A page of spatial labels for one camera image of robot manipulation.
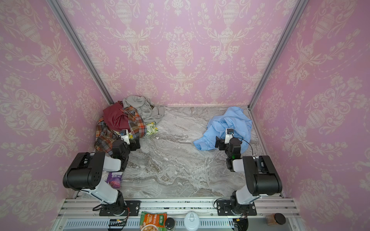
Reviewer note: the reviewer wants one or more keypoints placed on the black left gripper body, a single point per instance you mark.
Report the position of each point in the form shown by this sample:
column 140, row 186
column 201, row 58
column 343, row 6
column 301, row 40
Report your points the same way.
column 132, row 147

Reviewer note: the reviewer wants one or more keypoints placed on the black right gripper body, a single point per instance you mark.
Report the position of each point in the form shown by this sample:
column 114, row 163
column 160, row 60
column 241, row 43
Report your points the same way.
column 219, row 143

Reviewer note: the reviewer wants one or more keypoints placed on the light blue shirt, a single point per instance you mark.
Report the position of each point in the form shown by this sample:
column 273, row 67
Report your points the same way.
column 234, row 118

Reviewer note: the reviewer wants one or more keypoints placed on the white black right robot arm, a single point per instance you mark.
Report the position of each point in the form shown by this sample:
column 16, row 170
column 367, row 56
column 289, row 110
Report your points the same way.
column 261, row 176

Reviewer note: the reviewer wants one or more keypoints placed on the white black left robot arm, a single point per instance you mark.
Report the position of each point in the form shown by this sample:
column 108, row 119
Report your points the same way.
column 85, row 175

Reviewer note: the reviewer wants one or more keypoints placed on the floral yellow green cloth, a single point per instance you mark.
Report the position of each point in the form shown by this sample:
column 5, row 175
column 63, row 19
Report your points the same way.
column 151, row 128

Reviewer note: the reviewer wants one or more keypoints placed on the maroon cloth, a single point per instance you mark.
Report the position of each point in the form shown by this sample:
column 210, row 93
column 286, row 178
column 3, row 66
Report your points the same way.
column 115, row 118

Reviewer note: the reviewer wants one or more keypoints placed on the grey crumpled cloth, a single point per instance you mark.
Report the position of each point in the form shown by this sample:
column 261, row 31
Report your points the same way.
column 149, row 113

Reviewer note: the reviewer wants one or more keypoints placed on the plaid flannel shirt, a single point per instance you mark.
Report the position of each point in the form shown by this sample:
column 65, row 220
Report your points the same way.
column 104, row 136

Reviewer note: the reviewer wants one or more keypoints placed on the purple snack packet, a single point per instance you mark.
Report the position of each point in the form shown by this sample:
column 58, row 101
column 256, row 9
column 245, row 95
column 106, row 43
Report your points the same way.
column 114, row 179

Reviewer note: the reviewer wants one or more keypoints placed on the orange green food packet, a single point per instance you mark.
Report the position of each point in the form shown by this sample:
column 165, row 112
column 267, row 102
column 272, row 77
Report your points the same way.
column 152, row 221

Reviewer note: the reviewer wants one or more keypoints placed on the white round container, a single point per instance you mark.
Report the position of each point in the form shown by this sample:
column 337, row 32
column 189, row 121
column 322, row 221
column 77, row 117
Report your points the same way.
column 191, row 221

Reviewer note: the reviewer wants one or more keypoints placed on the small black round lid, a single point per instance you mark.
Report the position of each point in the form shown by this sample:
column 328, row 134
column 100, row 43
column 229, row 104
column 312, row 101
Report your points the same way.
column 170, row 224

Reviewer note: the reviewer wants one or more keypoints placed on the brown spice jar black lid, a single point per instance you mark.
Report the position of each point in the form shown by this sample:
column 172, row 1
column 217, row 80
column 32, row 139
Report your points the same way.
column 275, row 219

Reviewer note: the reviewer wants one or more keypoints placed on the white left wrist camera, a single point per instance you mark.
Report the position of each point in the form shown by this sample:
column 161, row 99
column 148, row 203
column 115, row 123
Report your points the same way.
column 124, row 135

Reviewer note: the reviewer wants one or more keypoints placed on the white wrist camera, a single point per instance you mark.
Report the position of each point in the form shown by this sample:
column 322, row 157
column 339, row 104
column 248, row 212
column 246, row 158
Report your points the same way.
column 229, row 134
column 124, row 135

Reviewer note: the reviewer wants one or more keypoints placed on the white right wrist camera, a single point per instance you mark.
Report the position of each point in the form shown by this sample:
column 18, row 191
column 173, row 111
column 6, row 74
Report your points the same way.
column 229, row 134

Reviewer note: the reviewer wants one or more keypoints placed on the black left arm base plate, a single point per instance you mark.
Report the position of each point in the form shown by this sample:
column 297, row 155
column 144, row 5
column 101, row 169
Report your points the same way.
column 128, row 208

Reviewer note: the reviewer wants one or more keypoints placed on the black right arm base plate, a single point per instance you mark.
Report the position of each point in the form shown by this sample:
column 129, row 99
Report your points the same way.
column 228, row 208

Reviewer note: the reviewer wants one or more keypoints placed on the aluminium corner post left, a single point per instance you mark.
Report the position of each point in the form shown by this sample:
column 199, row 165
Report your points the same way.
column 80, row 49

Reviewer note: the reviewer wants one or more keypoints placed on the aluminium corner post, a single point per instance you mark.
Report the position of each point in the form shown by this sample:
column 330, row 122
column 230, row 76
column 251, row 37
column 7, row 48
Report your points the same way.
column 286, row 34
column 80, row 49

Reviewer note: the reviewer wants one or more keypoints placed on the aluminium front rail frame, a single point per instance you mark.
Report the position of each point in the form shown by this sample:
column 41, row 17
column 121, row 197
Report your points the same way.
column 78, row 214

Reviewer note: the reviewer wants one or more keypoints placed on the aluminium corner post right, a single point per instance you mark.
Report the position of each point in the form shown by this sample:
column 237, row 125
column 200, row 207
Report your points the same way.
column 286, row 34

